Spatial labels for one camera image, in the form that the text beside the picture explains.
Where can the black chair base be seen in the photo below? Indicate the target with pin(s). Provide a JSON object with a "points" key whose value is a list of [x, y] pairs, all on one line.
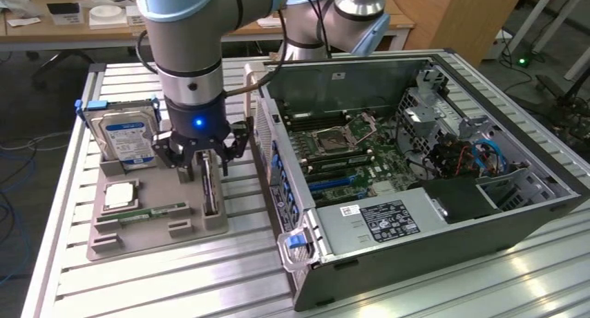
{"points": [[553, 86], [60, 58]]}

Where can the device with green light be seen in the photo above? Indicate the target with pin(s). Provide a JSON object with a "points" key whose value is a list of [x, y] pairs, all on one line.
{"points": [[522, 61]]}

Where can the hard disk with blue carrier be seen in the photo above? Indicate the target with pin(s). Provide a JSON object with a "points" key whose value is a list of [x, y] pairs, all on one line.
{"points": [[121, 138]]}

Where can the CPU socket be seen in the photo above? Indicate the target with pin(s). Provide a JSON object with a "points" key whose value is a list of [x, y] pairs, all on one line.
{"points": [[332, 141]]}

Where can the graphics card with fan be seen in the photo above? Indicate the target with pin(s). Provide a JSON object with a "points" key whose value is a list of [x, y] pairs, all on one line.
{"points": [[209, 186]]}

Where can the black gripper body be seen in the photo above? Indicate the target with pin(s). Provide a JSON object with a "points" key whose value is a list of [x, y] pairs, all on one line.
{"points": [[197, 124]]}

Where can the grey parts rack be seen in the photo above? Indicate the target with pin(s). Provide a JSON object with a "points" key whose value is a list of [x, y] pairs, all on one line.
{"points": [[147, 242]]}

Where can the silver CPU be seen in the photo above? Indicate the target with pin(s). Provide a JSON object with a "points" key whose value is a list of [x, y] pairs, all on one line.
{"points": [[119, 197]]}

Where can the light wooden desk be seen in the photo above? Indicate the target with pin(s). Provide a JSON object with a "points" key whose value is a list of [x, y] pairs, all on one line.
{"points": [[36, 34], [244, 38]]}

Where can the blue card retention clip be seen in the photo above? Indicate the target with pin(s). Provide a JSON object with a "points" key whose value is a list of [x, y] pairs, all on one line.
{"points": [[287, 197], [295, 214], [275, 155], [282, 178]]}

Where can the silver perforated disk bay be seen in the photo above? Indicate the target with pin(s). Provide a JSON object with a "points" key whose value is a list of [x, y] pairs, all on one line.
{"points": [[423, 124]]}

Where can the blue case latch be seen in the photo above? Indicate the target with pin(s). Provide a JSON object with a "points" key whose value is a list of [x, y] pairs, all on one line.
{"points": [[295, 243]]}

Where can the white box with round hollow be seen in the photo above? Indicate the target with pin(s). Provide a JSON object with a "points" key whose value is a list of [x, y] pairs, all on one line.
{"points": [[108, 20]]}

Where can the grey power supply unit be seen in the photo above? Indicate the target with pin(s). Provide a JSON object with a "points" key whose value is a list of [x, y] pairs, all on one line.
{"points": [[340, 231]]}

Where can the green RAM stick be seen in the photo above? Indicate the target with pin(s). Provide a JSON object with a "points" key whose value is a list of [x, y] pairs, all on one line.
{"points": [[340, 161], [147, 212]]}

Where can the wooden cabinet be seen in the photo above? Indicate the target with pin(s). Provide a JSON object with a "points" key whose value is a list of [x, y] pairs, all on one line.
{"points": [[460, 20]]}

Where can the white paper label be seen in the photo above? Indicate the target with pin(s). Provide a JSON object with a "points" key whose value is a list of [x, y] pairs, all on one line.
{"points": [[23, 21]]}

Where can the white paper stack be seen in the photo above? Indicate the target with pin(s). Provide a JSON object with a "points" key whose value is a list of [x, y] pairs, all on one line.
{"points": [[270, 22]]}

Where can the white table frame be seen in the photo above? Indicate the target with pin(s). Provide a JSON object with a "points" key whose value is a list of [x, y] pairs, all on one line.
{"points": [[555, 17]]}

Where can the silver slanted disk bay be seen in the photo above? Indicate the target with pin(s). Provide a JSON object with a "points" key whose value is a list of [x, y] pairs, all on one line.
{"points": [[511, 190]]}

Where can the blue expansion slot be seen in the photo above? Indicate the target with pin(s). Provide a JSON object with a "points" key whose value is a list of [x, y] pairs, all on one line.
{"points": [[330, 184]]}

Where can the dark grey PC case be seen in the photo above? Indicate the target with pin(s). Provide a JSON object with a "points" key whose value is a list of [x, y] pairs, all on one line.
{"points": [[414, 255]]}

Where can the plain white labelled box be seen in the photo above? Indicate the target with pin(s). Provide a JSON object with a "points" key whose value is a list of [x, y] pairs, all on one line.
{"points": [[133, 19]]}

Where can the white box with black top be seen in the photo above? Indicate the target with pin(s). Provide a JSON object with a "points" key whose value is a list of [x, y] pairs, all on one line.
{"points": [[67, 17]]}

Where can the green motherboard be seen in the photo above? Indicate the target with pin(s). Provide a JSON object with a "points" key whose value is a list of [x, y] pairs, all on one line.
{"points": [[387, 162]]}

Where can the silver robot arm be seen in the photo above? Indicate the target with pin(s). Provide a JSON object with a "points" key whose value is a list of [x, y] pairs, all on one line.
{"points": [[184, 38]]}

